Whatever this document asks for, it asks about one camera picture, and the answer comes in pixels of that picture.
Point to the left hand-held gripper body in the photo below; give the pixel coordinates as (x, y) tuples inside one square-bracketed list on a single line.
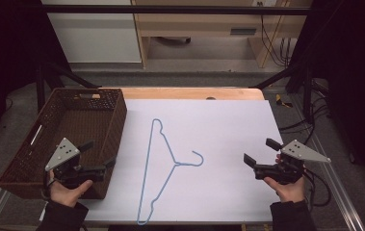
[(62, 155)]

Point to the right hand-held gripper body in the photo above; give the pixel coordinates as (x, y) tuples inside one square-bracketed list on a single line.
[(299, 152)]

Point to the brown woven basket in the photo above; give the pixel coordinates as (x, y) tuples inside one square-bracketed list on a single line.
[(74, 119)]

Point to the person's left hand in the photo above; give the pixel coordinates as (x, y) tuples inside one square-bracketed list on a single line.
[(65, 193)]

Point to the person's right hand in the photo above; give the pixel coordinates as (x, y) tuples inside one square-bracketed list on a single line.
[(288, 191)]

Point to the white board work surface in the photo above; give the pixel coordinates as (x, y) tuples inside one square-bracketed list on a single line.
[(221, 128)]

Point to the yellow and black tool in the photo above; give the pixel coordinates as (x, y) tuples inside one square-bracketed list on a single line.
[(279, 100)]

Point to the black metal stand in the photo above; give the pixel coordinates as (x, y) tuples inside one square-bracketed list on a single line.
[(307, 93), (40, 86)]

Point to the dark curtain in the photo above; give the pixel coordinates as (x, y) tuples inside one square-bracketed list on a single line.
[(6, 48), (353, 80)]

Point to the white cabinet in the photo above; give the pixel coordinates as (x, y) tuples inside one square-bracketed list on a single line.
[(96, 35)]

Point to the light wooden desk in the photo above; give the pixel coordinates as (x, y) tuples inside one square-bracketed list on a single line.
[(199, 24)]

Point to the black metal frame bar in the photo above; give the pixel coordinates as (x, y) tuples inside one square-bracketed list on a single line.
[(170, 9)]

